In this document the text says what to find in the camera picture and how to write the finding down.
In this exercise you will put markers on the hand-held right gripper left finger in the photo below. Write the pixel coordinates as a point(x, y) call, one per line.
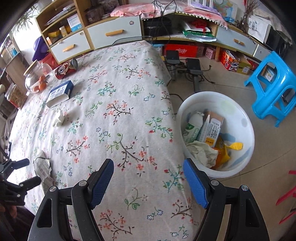
point(101, 183)

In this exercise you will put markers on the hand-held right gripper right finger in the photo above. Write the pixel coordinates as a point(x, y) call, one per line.
point(194, 185)

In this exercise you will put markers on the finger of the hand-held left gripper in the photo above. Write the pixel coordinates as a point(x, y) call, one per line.
point(20, 163)
point(30, 183)

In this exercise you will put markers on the white snack packet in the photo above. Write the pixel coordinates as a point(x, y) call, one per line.
point(42, 167)

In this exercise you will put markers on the white paper wrapper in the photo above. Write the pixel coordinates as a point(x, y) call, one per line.
point(203, 153)

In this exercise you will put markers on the yellow sponge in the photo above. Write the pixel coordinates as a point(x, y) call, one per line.
point(223, 154)

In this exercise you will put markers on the white and blue milk carton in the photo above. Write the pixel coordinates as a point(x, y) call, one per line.
point(211, 134)

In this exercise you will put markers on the white plastic bottle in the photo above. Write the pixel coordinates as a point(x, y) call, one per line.
point(192, 128)

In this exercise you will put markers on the yellow wrapper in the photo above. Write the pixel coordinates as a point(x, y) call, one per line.
point(237, 146)

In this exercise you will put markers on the crumpled white tissue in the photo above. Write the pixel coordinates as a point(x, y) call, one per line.
point(59, 118)

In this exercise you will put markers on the plastic jar with red label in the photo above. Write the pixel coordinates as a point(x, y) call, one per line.
point(15, 96)

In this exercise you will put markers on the orange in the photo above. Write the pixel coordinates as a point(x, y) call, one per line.
point(42, 78)
point(35, 89)
point(42, 87)

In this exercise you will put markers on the blue box with white label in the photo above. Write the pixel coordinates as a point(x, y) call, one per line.
point(60, 91)

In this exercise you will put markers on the glass jar with wooden lid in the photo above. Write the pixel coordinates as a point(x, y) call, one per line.
point(32, 81)

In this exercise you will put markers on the floral tablecloth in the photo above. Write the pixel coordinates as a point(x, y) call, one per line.
point(115, 92)

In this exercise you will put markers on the red plastic hanger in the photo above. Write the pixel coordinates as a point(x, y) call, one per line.
point(286, 197)

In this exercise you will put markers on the wooden side shelf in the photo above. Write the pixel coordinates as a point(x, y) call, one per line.
point(13, 62)

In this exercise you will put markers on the red drink can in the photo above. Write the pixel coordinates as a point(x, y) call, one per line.
point(66, 68)

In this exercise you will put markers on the red bag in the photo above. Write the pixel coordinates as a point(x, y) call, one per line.
point(49, 62)

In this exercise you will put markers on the black stepper machine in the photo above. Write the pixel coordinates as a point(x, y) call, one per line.
point(194, 65)

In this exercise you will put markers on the small white cabinet drawer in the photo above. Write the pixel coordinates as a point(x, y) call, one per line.
point(69, 47)

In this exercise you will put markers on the cardboard box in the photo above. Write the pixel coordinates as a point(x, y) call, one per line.
point(244, 66)

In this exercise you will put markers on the red printed box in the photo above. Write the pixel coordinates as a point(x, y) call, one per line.
point(230, 60)

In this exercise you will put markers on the yellow box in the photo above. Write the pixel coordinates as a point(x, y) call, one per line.
point(53, 34)

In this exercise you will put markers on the pink plastic basket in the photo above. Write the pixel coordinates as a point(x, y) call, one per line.
point(211, 52)

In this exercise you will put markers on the red plastic crate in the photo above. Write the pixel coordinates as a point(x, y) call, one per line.
point(182, 50)

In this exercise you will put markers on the blue plastic stool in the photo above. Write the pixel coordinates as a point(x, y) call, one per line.
point(277, 76)

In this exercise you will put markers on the green plant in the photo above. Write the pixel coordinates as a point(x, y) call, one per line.
point(25, 17)

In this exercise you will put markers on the long low cabinet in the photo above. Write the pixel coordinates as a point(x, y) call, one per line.
point(235, 41)

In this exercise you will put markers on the grey low cabinet drawer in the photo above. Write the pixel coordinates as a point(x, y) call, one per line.
point(235, 41)

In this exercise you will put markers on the green plastic bag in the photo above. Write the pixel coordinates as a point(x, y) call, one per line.
point(198, 34)

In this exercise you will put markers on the blue and white box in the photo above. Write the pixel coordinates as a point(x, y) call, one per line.
point(74, 22)

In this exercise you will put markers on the wide white cabinet drawer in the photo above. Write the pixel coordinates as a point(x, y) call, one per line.
point(115, 32)

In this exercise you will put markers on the wooden shelf cabinet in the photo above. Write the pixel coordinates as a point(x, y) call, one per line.
point(84, 25)

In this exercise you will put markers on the red knot ornament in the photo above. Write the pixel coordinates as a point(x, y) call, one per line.
point(201, 25)

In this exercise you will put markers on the black box under cabinet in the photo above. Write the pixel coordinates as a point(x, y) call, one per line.
point(158, 26)

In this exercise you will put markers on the black microwave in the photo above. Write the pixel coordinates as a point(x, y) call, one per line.
point(276, 41)

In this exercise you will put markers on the white printed cover cloth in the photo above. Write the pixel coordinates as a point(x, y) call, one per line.
point(259, 27)

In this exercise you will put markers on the pink cloth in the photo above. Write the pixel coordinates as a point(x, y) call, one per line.
point(138, 10)

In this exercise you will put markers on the lavender bag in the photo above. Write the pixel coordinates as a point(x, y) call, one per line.
point(203, 8)

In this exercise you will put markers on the vase with dry twigs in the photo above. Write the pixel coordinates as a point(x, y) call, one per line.
point(248, 14)

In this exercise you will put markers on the world map sheet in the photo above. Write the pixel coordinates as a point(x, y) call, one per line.
point(225, 8)

